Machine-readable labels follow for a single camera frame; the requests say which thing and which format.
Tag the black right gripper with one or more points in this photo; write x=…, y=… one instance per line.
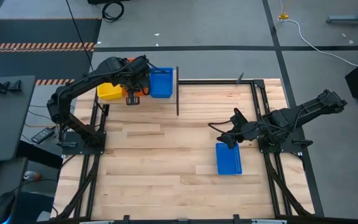
x=245, y=130

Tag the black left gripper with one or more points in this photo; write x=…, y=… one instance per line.
x=137, y=76

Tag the orange plastic basket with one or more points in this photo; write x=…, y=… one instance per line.
x=145, y=92

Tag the blue plastic basket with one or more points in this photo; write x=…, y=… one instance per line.
x=162, y=84
x=228, y=161

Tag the yellow plastic basket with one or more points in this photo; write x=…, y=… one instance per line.
x=109, y=92

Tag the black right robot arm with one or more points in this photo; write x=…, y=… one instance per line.
x=306, y=109

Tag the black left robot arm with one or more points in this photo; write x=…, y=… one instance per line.
x=73, y=90

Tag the black remote control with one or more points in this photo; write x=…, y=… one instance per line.
x=42, y=135

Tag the black hazard-edged floor mat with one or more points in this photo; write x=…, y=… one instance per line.
x=26, y=65

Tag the drink can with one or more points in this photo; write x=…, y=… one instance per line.
x=31, y=175

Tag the dark grey desk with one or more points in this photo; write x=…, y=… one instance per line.
x=5, y=124

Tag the black computer mouse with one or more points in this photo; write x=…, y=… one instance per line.
x=3, y=205

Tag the grey metal table foot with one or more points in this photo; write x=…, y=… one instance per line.
x=346, y=20

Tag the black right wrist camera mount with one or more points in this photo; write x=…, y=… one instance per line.
x=238, y=116

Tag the black aluminium rig frame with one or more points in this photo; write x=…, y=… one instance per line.
x=216, y=81

